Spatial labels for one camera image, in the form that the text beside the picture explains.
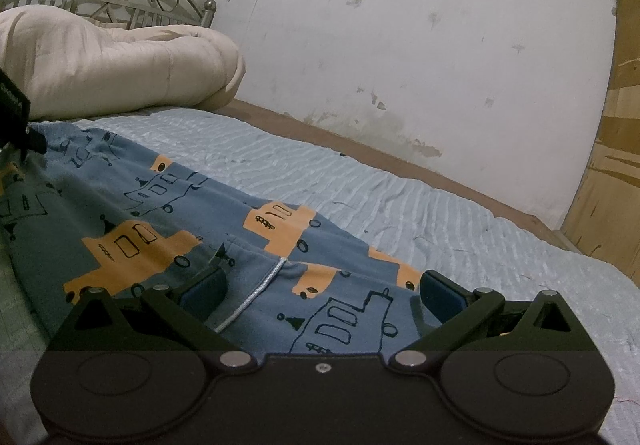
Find cream comforter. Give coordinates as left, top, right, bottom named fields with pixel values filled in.
left=0, top=5, right=247, bottom=122

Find light blue bedsheet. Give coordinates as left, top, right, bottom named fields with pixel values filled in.
left=27, top=107, right=640, bottom=445

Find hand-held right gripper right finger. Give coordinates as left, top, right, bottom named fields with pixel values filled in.
left=388, top=269, right=599, bottom=369

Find blue pants with orange print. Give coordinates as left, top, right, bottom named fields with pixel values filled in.
left=0, top=120, right=447, bottom=356

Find brown bed frame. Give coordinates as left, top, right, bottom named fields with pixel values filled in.
left=215, top=97, right=587, bottom=257

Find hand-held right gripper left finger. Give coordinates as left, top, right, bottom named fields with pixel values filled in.
left=49, top=268, right=257, bottom=368

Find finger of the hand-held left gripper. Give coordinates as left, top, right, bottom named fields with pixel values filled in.
left=21, top=124, right=47, bottom=160

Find wooden wardrobe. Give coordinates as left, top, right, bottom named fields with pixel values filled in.
left=559, top=0, right=640, bottom=290

